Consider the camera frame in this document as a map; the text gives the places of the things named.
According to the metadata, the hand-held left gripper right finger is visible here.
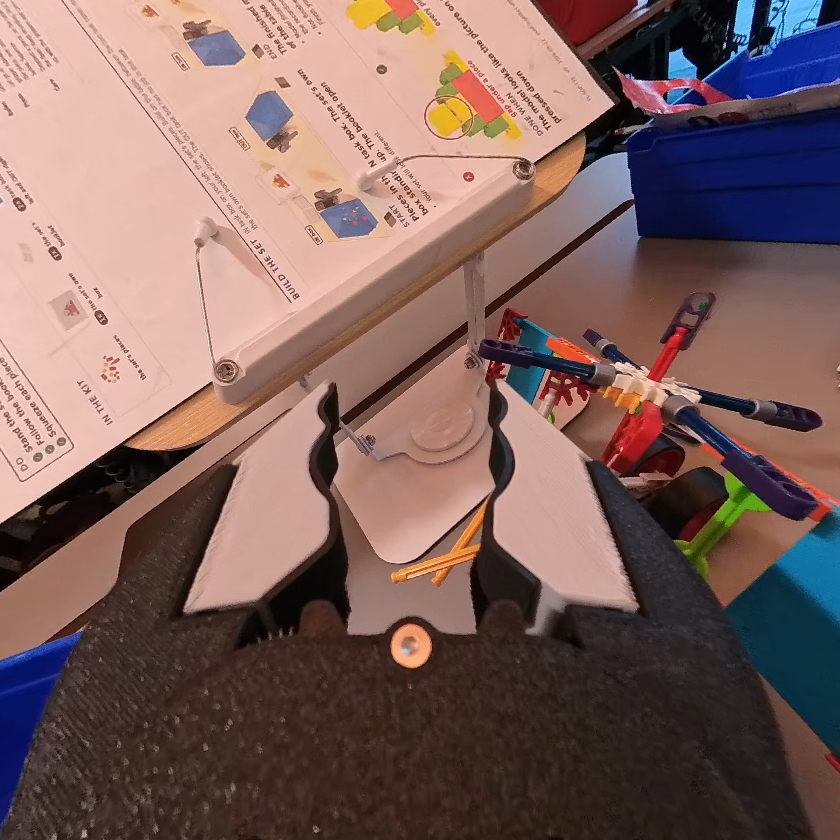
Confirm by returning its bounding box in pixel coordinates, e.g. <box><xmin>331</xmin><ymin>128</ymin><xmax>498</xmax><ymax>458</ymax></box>
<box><xmin>471</xmin><ymin>381</ymin><xmax>641</xmax><ymax>636</ymax></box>

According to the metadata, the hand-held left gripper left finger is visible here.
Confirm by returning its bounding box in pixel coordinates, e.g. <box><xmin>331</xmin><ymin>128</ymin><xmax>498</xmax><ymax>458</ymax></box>
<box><xmin>182</xmin><ymin>381</ymin><xmax>349</xmax><ymax>634</ymax></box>

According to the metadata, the yellow plastic rod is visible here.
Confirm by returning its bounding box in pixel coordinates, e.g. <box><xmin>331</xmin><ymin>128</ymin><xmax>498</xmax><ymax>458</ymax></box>
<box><xmin>390</xmin><ymin>543</ymin><xmax>483</xmax><ymax>584</ymax></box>
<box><xmin>433</xmin><ymin>499</ymin><xmax>490</xmax><ymax>586</ymax></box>

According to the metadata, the colourful construction toy plane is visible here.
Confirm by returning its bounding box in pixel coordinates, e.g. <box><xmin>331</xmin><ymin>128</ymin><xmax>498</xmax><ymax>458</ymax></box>
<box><xmin>478</xmin><ymin>292</ymin><xmax>840</xmax><ymax>756</ymax></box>

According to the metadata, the wooden and white book stand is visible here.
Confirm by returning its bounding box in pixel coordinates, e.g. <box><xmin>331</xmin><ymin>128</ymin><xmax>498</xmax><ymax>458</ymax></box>
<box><xmin>125</xmin><ymin>134</ymin><xmax>586</xmax><ymax>565</ymax></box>

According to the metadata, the blue plastic bin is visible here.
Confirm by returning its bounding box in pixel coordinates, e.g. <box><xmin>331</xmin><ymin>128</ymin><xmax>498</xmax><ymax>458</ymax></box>
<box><xmin>0</xmin><ymin>630</ymin><xmax>83</xmax><ymax>798</ymax></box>
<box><xmin>625</xmin><ymin>21</ymin><xmax>840</xmax><ymax>240</ymax></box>

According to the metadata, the printed instruction sheet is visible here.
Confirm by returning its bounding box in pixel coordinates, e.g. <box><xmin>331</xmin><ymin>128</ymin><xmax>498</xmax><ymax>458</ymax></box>
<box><xmin>0</xmin><ymin>0</ymin><xmax>616</xmax><ymax>526</ymax></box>

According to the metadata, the clear plastic bag red header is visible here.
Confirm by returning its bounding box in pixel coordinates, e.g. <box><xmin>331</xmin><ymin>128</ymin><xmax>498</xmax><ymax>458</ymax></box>
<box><xmin>613</xmin><ymin>66</ymin><xmax>840</xmax><ymax>127</ymax></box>

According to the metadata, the red tote bag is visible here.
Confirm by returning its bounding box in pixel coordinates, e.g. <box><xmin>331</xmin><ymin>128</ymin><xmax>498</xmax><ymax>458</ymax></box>
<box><xmin>538</xmin><ymin>0</ymin><xmax>639</xmax><ymax>46</ymax></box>

